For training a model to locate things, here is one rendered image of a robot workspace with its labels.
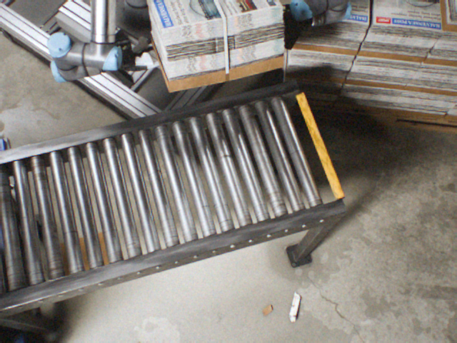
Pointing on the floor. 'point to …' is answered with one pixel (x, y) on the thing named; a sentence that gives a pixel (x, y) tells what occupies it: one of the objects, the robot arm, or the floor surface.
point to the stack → (389, 13)
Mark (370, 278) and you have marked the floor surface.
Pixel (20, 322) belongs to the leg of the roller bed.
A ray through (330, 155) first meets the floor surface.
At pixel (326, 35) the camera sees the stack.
